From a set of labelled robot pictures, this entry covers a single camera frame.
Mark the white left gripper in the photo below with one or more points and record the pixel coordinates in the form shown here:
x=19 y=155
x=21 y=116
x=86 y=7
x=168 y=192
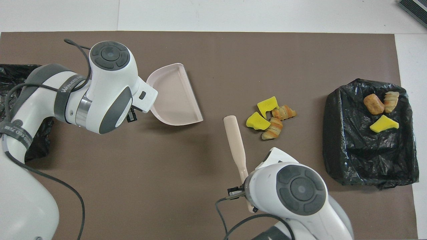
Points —
x=146 y=96

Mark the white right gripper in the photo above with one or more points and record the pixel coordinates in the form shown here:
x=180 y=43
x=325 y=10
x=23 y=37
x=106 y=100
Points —
x=273 y=157

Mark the beige plastic dustpan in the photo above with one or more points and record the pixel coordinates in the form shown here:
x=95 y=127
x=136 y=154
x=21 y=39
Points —
x=173 y=100

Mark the beige hand brush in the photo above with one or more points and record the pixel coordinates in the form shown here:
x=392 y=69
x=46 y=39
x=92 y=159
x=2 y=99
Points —
x=235 y=143

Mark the yellow sponge piece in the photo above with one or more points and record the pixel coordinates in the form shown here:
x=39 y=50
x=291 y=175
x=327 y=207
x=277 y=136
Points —
x=257 y=121
x=383 y=125
x=267 y=105

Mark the brown bread roll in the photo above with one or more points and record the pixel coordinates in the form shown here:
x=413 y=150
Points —
x=373 y=104

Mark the pale beige croissant piece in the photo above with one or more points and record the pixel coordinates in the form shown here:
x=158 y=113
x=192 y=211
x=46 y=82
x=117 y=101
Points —
x=391 y=101

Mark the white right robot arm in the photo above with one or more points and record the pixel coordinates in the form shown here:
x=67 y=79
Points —
x=302 y=190

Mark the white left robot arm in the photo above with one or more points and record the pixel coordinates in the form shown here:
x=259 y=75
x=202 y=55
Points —
x=20 y=206

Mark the black bag lined bin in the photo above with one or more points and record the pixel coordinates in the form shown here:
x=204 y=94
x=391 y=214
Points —
x=360 y=150
x=38 y=143

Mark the brown table mat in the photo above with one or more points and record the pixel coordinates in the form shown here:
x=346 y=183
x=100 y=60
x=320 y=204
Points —
x=150 y=186

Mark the orange striped croissant piece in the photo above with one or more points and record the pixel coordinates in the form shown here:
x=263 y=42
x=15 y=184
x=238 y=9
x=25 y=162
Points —
x=284 y=112
x=273 y=128

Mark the dark grey ribbed device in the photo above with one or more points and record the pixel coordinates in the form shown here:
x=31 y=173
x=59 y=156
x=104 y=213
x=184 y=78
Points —
x=415 y=7

